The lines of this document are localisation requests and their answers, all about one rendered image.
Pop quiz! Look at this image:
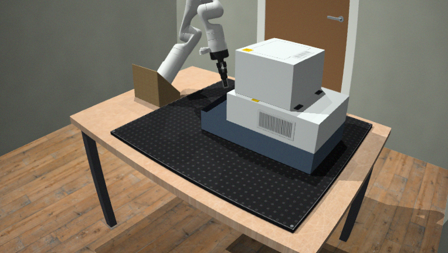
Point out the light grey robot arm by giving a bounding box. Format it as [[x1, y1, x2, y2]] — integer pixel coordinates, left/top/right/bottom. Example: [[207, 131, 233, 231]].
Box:
[[157, 0, 228, 84]]

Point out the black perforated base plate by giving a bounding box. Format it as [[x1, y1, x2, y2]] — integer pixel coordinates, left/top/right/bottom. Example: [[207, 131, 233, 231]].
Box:
[[110, 78, 373, 233]]

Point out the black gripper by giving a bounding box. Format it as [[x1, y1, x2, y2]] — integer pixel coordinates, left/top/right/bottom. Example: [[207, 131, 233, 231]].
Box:
[[210, 49, 229, 88]]

